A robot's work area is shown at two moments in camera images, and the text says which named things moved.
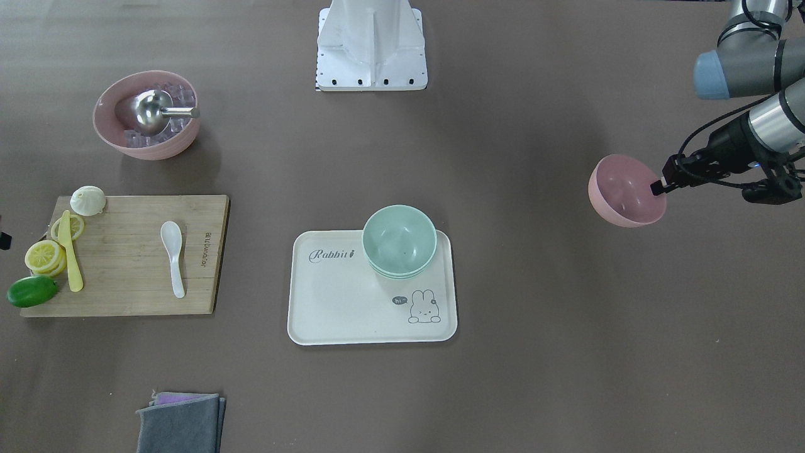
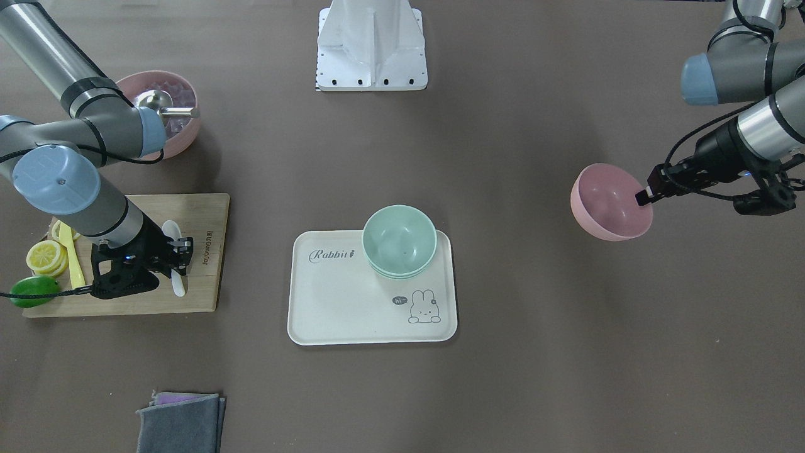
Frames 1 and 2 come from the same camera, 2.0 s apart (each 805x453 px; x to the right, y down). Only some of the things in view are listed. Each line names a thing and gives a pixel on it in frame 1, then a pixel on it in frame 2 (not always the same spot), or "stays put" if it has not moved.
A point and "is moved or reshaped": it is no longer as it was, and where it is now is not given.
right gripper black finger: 5,241 to 183,255
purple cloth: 164,398 stays put
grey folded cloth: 192,426 stays put
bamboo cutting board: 126,269 stays put
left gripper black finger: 657,187 to 644,197
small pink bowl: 619,191 is moved or reshaped
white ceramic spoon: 171,237 stays put
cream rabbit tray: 335,297 stays put
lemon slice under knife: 77,228 stays put
